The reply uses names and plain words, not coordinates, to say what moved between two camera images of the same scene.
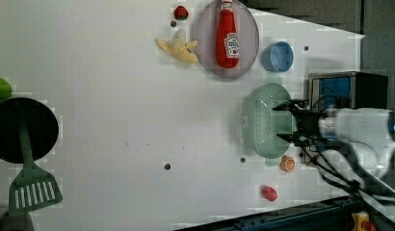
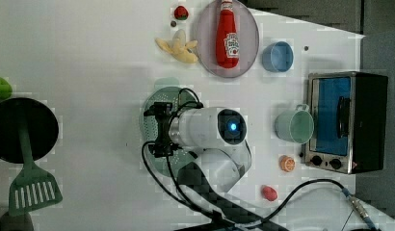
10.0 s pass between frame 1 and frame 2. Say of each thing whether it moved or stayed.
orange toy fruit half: stayed
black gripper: moved
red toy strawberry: stayed
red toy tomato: stayed
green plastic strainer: moved
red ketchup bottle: stayed
